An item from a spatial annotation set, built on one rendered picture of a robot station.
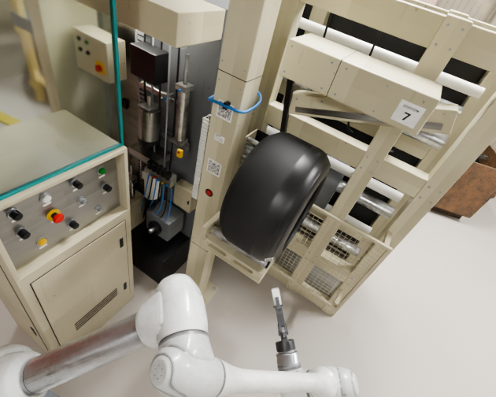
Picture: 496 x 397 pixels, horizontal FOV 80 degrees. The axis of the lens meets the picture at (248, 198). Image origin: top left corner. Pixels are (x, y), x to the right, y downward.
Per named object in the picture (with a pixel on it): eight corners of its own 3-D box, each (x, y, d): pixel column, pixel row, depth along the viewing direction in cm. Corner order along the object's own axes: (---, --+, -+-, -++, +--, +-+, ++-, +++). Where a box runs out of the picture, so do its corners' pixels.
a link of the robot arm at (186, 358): (233, 391, 73) (222, 335, 82) (179, 387, 61) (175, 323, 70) (194, 410, 76) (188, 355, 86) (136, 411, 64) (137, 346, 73)
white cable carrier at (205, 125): (191, 196, 159) (202, 116, 128) (197, 192, 163) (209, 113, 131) (198, 201, 158) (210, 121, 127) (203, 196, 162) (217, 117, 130)
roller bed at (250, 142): (234, 176, 188) (244, 136, 169) (246, 167, 199) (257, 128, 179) (260, 191, 183) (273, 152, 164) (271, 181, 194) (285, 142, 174)
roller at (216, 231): (208, 233, 153) (209, 228, 150) (213, 228, 156) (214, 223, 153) (265, 271, 145) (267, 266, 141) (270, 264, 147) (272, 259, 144)
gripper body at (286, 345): (277, 354, 111) (272, 327, 114) (276, 351, 118) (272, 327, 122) (297, 350, 111) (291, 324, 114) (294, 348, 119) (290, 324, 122)
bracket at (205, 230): (199, 238, 153) (201, 225, 146) (239, 200, 181) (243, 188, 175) (205, 242, 152) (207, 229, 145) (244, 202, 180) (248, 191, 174)
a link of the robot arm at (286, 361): (277, 368, 117) (274, 351, 119) (300, 364, 117) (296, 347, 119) (278, 372, 108) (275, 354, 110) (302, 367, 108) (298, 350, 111)
